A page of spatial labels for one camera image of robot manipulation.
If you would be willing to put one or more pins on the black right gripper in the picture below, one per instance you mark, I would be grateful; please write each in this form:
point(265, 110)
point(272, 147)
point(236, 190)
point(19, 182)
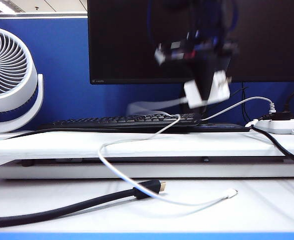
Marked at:
point(186, 50)

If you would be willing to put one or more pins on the white charger block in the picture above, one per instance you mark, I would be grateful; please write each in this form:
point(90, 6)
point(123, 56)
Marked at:
point(194, 95)

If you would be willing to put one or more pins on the white base board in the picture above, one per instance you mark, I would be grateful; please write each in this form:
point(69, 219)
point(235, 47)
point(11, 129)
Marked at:
point(62, 171)

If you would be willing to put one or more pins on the black monitor stand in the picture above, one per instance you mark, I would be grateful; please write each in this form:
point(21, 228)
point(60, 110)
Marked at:
point(224, 127)

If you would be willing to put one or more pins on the small white plug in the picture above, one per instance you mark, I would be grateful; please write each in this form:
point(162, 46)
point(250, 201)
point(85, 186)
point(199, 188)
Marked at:
point(252, 123)

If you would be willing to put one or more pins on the white raised board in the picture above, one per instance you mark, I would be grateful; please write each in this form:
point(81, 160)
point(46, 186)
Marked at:
point(211, 147)

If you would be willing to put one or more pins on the white power strip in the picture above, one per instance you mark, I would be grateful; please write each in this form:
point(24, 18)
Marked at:
point(281, 126)

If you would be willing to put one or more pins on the black computer monitor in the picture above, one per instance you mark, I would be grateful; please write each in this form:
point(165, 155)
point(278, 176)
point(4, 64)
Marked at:
point(121, 37)

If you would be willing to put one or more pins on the black keyboard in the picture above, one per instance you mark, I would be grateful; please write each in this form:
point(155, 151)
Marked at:
point(99, 122)

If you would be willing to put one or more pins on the blue office partition panel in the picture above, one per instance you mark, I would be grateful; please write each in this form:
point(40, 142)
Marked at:
point(62, 62)

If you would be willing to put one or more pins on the white desk fan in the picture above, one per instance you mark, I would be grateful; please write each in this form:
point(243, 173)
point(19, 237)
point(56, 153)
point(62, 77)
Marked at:
point(34, 82)

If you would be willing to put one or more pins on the black riser frame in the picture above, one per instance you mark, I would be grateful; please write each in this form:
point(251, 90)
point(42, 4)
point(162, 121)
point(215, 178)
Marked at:
point(28, 163)

